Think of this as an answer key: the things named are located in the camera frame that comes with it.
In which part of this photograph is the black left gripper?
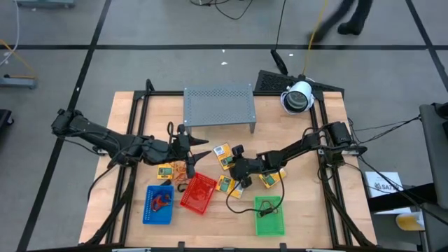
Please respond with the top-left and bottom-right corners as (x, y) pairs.
(167, 124), (212, 179)

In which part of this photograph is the yellow Crayola crayon box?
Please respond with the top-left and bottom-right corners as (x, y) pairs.
(156, 163), (175, 181)

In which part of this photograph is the yellow snack packet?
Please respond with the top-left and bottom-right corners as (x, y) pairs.
(258, 167), (287, 189)
(215, 174), (245, 200)
(212, 142), (235, 172)

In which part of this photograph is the black hanging cable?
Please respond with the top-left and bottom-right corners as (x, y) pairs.
(274, 0), (288, 53)

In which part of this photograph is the white floor cable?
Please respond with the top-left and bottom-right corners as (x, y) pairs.
(0, 0), (20, 67)

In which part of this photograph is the yellow cup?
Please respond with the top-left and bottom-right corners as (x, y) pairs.
(395, 211), (426, 232)

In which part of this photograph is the grey perforated metal riser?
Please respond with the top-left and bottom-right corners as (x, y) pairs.
(183, 83), (258, 138)

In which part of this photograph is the yellow hanging cable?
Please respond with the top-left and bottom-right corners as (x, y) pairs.
(301, 0), (329, 76)

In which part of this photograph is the white cardboard box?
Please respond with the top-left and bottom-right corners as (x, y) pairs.
(363, 171), (412, 215)

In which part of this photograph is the black floor cable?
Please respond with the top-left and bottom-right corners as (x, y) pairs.
(188, 0), (255, 21)

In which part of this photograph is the grey cart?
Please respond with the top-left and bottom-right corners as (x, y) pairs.
(419, 101), (448, 211)

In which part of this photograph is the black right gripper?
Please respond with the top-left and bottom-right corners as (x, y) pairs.
(229, 143), (262, 189)

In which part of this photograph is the red plastic slotted basket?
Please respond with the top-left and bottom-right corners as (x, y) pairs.
(179, 171), (218, 215)

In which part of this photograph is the green plastic slotted basket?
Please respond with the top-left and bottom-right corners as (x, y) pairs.
(253, 195), (286, 238)

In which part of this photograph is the orange floor cable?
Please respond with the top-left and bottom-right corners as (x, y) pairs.
(0, 38), (38, 76)

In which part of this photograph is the blue plastic slotted basket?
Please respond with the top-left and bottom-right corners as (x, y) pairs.
(141, 184), (175, 225)

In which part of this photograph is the person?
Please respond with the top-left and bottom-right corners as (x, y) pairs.
(307, 0), (374, 45)

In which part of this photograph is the black aluminium table frame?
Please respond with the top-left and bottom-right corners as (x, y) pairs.
(78, 78), (377, 252)

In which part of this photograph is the black perforated metal panel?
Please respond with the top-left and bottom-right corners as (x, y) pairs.
(253, 69), (346, 102)

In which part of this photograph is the grey floor stand base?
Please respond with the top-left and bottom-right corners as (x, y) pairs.
(0, 73), (39, 90)

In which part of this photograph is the red rubber band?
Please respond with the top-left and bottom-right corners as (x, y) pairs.
(150, 197), (169, 213)

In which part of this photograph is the white round camera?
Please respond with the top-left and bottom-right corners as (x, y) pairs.
(281, 80), (314, 115)

